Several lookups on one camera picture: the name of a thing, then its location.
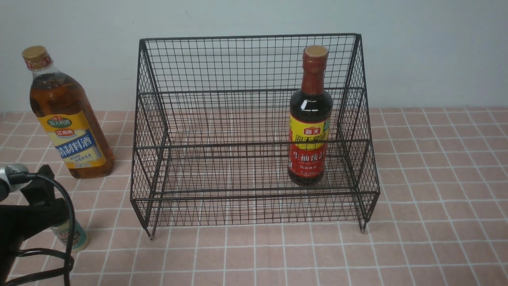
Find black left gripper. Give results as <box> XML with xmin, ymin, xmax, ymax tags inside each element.
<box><xmin>0</xmin><ymin>165</ymin><xmax>69</xmax><ymax>274</ymax></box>

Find small green-capped seasoning jar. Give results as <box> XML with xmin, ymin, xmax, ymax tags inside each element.
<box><xmin>50</xmin><ymin>220</ymin><xmax>89</xmax><ymax>252</ymax></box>

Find amber cooking wine bottle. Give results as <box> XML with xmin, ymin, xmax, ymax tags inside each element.
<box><xmin>22</xmin><ymin>46</ymin><xmax>115</xmax><ymax>179</ymax></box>

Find dark soy sauce bottle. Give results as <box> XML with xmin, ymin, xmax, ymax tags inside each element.
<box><xmin>287</xmin><ymin>45</ymin><xmax>333</xmax><ymax>186</ymax></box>

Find pink checkered tablecloth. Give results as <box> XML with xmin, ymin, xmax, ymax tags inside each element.
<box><xmin>1</xmin><ymin>107</ymin><xmax>507</xmax><ymax>286</ymax></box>

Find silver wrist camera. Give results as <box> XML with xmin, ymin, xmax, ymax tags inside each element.
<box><xmin>0</xmin><ymin>163</ymin><xmax>29</xmax><ymax>202</ymax></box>

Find black wire mesh rack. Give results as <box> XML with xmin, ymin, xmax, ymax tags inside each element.
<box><xmin>130</xmin><ymin>34</ymin><xmax>380</xmax><ymax>239</ymax></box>

